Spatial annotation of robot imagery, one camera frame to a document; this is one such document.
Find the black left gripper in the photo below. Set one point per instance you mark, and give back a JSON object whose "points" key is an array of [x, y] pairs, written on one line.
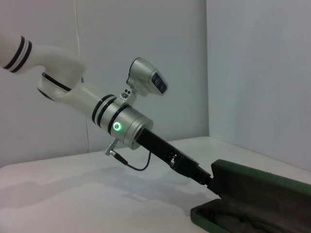
{"points": [[170, 155]]}

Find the green glasses case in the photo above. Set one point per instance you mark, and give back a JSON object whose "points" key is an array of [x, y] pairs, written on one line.
{"points": [[255, 189]]}

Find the black glasses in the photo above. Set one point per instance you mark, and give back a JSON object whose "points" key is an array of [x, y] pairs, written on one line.
{"points": [[243, 218]]}

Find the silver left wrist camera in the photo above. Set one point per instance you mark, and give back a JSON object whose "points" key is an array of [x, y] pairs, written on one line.
{"points": [[143, 75]]}

